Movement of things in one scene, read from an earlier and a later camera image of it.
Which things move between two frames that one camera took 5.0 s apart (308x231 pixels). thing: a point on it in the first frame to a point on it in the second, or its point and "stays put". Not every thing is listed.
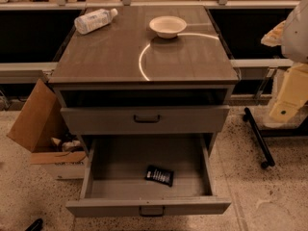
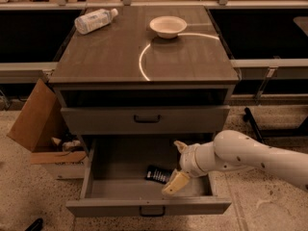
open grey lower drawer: (115, 182) stays put
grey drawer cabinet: (149, 109) stays put
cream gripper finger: (293, 93) to (177, 182)
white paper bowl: (167, 26) stays put
